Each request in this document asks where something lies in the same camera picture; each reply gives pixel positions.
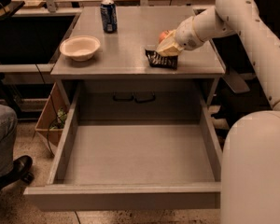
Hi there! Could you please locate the person leg in jeans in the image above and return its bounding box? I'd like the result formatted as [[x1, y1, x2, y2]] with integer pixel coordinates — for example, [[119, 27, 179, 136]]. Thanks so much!
[[0, 105, 18, 177]]

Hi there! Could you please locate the black lower drawer handle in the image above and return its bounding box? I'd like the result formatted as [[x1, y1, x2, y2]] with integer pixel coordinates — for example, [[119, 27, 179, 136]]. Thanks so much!
[[112, 92, 156, 104]]

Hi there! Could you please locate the black cable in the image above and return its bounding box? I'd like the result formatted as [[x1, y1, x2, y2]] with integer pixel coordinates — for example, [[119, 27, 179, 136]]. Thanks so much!
[[34, 63, 69, 159]]

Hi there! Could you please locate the blue soda can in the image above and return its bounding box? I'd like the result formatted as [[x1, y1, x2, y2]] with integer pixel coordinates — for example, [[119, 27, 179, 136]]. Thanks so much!
[[100, 0, 118, 33]]

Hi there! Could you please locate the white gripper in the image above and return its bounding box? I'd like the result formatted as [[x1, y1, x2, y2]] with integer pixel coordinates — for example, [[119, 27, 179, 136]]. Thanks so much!
[[156, 16, 204, 57]]

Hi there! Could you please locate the red apple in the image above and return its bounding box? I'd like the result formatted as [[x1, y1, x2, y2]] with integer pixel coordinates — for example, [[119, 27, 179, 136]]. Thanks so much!
[[159, 30, 171, 44]]

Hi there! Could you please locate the grey cabinet with counter top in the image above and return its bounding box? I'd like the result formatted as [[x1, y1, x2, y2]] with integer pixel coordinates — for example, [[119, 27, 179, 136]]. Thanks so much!
[[51, 7, 225, 121]]

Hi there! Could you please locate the cardboard box with items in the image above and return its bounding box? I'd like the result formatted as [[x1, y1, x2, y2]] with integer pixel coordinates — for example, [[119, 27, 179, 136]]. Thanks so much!
[[35, 84, 67, 148]]

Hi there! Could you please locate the white paper bowl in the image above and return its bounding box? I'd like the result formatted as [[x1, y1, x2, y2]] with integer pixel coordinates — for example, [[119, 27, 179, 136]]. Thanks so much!
[[60, 35, 101, 62]]

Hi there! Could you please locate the black rxbar chocolate bar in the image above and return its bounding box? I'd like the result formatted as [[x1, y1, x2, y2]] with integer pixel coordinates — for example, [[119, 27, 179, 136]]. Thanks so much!
[[145, 49, 178, 70]]

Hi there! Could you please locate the white robot base body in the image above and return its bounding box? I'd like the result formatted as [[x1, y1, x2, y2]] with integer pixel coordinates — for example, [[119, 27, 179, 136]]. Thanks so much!
[[220, 111, 280, 224]]

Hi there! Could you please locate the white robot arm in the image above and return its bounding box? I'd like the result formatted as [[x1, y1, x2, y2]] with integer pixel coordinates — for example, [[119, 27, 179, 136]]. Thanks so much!
[[156, 0, 280, 111]]

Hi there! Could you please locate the black office chair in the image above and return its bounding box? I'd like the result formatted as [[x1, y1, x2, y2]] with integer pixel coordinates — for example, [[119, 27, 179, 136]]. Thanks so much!
[[213, 0, 279, 128]]

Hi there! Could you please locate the black shoe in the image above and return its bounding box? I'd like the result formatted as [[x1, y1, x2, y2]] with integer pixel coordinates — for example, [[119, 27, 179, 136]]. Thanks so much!
[[0, 155, 35, 190]]

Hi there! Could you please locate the open grey top drawer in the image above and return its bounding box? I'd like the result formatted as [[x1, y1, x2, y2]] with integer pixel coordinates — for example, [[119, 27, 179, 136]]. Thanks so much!
[[23, 81, 224, 212]]

